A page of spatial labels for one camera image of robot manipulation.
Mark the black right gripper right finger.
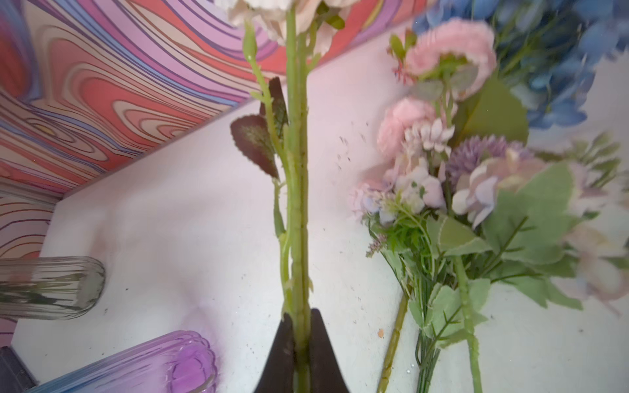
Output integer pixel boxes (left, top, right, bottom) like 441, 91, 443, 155
310, 309, 349, 393

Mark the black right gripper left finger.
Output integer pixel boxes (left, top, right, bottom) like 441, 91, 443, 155
254, 313, 295, 393

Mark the purple blue glass vase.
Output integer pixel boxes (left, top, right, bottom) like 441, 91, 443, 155
31, 330, 218, 392

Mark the lilac mixed flower bunch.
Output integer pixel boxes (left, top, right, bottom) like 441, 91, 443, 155
352, 133, 628, 392

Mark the peach rose stem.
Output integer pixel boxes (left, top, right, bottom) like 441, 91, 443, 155
213, 0, 362, 393

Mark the clear ribbed glass vase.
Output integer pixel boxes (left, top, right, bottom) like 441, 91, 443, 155
1, 256, 106, 320

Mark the pink peony stem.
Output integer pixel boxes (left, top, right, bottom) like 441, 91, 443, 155
356, 17, 497, 392

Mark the blue hydrangea stem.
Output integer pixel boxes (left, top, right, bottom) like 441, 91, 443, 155
413, 1, 628, 129

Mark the dark blue notebook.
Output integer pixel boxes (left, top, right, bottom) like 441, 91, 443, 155
0, 346, 37, 393

